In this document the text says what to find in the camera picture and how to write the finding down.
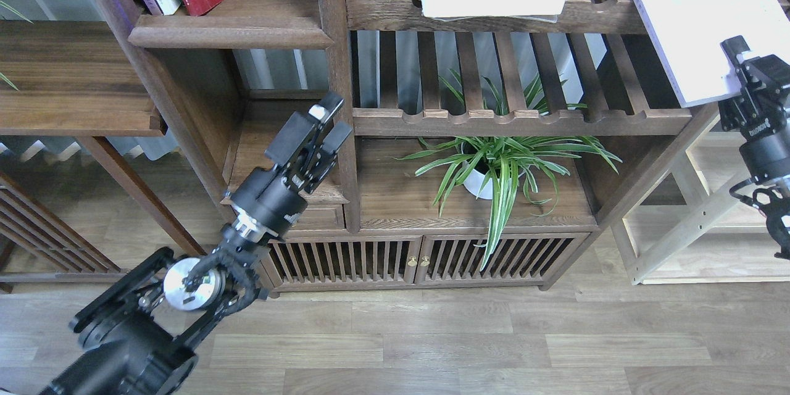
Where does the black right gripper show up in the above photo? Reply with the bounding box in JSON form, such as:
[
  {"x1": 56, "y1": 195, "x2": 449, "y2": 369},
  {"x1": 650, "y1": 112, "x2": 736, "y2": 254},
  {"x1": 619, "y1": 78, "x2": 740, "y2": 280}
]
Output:
[{"x1": 719, "y1": 35, "x2": 789, "y2": 185}]

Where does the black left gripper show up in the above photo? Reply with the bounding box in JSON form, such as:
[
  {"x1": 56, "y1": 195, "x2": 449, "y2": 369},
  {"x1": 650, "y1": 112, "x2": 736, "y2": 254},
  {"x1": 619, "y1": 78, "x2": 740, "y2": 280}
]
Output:
[{"x1": 230, "y1": 91, "x2": 353, "y2": 240}]

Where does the white lavender book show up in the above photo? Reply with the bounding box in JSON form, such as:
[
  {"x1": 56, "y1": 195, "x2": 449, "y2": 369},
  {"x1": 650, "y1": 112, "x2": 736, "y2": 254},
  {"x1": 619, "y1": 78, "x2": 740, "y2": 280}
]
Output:
[{"x1": 634, "y1": 0, "x2": 789, "y2": 108}]

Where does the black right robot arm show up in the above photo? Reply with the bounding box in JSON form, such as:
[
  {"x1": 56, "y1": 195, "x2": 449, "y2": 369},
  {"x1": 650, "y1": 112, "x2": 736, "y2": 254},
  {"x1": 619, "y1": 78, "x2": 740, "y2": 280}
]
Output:
[{"x1": 718, "y1": 35, "x2": 789, "y2": 259}]

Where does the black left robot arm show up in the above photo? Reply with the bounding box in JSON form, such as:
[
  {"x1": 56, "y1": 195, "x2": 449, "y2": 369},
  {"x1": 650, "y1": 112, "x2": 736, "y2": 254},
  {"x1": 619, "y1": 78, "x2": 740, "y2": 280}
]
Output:
[{"x1": 43, "y1": 91, "x2": 352, "y2": 394}]

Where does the small wooden drawer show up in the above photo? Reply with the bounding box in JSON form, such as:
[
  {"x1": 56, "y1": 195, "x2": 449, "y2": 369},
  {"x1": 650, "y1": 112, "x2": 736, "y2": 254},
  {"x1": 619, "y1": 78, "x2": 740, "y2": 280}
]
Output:
[{"x1": 293, "y1": 204, "x2": 345, "y2": 231}]

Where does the left slatted cabinet door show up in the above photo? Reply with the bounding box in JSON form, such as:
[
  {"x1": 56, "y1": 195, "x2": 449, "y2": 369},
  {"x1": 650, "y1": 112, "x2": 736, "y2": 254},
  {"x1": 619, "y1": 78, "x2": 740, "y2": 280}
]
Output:
[{"x1": 263, "y1": 236, "x2": 422, "y2": 292}]

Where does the slatted cabinet door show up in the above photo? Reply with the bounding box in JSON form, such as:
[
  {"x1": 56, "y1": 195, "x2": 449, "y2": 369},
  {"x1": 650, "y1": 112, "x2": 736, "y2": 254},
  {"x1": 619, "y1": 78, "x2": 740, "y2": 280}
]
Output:
[
  {"x1": 414, "y1": 232, "x2": 589, "y2": 286},
  {"x1": 263, "y1": 236, "x2": 422, "y2": 292}
]

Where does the white plant pot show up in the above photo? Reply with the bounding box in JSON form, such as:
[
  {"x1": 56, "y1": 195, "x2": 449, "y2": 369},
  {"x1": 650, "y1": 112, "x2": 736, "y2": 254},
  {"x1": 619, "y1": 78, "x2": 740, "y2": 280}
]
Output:
[{"x1": 456, "y1": 140, "x2": 519, "y2": 201}]

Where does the dark wooden bookshelf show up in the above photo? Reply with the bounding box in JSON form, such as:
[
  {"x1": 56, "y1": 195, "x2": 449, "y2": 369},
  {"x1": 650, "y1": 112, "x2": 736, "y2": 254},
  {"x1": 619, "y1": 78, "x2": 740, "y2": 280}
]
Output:
[{"x1": 96, "y1": 0, "x2": 704, "y2": 290}]

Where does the light wooden rack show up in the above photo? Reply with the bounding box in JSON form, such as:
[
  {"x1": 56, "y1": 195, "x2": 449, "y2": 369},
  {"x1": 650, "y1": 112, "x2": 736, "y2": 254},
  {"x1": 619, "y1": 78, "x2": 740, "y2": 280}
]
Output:
[{"x1": 612, "y1": 104, "x2": 788, "y2": 285}]

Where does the green spider plant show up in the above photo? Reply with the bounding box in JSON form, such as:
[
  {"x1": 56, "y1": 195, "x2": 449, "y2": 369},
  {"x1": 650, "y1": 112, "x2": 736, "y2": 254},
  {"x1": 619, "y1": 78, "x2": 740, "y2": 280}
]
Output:
[{"x1": 395, "y1": 69, "x2": 624, "y2": 272}]

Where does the right slatted cabinet door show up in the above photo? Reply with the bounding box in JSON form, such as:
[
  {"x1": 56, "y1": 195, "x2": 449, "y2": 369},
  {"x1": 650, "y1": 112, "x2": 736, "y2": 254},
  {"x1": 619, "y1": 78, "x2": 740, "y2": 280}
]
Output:
[{"x1": 414, "y1": 232, "x2": 589, "y2": 286}]

